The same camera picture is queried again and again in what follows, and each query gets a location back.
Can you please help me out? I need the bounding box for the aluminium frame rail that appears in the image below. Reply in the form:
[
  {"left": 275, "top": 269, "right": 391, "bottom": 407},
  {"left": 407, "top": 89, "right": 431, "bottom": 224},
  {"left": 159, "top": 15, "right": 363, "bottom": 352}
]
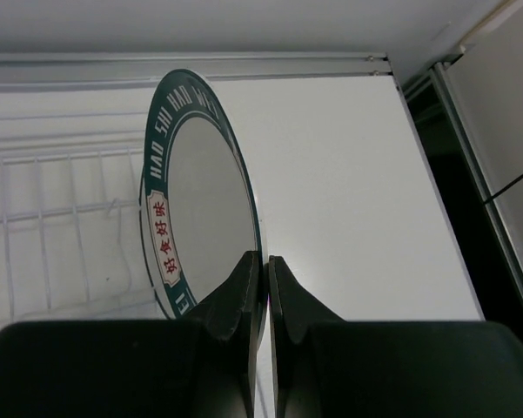
[
  {"left": 404, "top": 62, "right": 523, "bottom": 305},
  {"left": 0, "top": 52, "right": 392, "bottom": 92}
]

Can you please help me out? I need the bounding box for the aluminium frame rail back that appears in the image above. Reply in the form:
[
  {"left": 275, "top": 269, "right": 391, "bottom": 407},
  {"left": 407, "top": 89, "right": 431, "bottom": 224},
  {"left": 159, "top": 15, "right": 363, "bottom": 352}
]
[{"left": 0, "top": 52, "right": 392, "bottom": 92}]

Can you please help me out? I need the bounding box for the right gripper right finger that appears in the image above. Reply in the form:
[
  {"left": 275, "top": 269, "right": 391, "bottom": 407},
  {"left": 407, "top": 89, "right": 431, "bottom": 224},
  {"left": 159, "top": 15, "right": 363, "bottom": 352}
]
[{"left": 267, "top": 256, "right": 523, "bottom": 417}]

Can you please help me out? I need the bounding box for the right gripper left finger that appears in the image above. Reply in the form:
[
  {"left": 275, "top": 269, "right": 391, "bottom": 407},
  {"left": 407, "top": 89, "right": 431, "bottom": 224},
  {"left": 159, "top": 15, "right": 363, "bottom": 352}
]
[{"left": 0, "top": 251, "right": 261, "bottom": 417}]

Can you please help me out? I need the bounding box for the black cable white plug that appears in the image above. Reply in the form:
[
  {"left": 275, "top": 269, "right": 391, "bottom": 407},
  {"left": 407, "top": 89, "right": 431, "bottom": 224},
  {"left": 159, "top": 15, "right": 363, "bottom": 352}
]
[{"left": 483, "top": 173, "right": 523, "bottom": 205}]

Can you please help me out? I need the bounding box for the white wire dish rack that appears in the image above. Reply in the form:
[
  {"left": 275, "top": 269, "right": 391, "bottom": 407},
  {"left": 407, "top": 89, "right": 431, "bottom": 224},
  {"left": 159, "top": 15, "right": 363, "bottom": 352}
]
[{"left": 0, "top": 108, "right": 158, "bottom": 323}]

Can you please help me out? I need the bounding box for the aluminium frame rail right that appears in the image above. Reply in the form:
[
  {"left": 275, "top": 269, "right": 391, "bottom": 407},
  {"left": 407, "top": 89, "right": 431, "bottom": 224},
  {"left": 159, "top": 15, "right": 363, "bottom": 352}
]
[{"left": 404, "top": 62, "right": 523, "bottom": 305}]

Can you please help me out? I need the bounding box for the green rim lettered plate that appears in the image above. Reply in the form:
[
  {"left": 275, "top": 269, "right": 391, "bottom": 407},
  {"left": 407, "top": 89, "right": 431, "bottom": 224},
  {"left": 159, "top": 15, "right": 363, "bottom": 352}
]
[{"left": 138, "top": 68, "right": 265, "bottom": 418}]

